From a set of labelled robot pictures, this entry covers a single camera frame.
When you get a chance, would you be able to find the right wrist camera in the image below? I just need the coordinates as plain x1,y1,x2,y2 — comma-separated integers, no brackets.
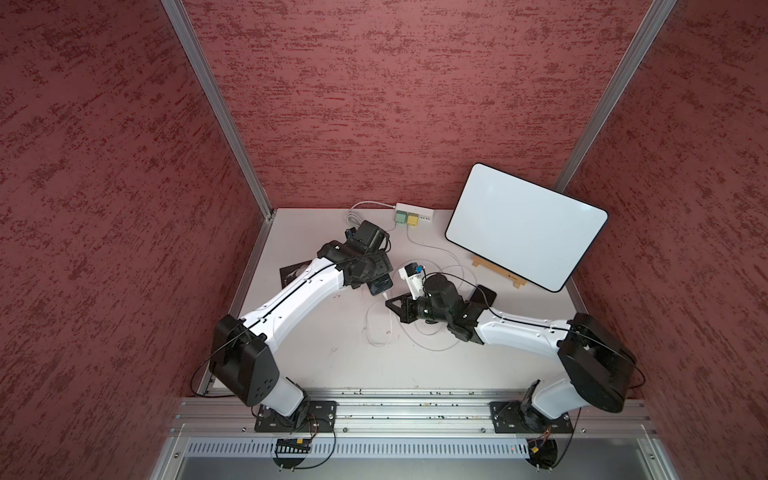
398,262,426,300

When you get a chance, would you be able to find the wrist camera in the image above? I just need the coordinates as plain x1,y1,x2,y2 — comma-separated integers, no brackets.
348,221,388,255
398,262,426,300

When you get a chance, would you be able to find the right corner aluminium post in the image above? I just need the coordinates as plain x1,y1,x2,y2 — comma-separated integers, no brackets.
553,0,677,193

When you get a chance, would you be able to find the white power strip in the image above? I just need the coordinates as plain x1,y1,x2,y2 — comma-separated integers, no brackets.
395,203,434,221

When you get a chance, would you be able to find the wooden stand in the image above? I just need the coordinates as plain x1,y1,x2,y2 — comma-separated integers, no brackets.
472,254,528,289

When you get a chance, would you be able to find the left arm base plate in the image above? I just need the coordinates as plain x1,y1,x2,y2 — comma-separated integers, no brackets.
252,400,338,434

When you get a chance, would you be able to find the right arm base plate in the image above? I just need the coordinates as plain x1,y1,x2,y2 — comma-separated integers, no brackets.
489,400,573,434

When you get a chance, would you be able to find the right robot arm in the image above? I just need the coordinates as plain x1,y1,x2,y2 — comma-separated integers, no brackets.
385,273,637,431

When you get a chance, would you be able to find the corner aluminium post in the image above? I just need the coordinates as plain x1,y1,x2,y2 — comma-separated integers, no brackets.
161,0,273,222
553,0,677,193

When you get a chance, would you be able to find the white board tablet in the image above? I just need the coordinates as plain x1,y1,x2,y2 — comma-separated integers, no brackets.
445,163,609,293

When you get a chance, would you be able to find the aluminium rail frame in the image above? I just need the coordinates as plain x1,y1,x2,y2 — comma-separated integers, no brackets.
152,389,677,479

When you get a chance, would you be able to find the left corner aluminium post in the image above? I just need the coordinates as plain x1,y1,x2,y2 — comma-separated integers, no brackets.
161,0,273,222

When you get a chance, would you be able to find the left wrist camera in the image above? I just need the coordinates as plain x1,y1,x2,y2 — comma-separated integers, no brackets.
348,221,388,255

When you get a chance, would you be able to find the dark book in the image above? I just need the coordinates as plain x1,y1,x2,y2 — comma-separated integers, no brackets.
279,260,311,288

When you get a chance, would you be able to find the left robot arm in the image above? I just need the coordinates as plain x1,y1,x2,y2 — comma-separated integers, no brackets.
207,228,393,428

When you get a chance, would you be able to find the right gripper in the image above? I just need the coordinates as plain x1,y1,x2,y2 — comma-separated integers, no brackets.
384,291,450,324

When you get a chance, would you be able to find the grey power cord bundle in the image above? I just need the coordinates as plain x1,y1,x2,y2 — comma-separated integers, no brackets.
346,200,397,232

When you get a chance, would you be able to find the thick white charging cable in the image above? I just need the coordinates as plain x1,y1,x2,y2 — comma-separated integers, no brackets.
395,224,481,353

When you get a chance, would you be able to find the green-edged black phone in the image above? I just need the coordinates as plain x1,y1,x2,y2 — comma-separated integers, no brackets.
470,285,497,310

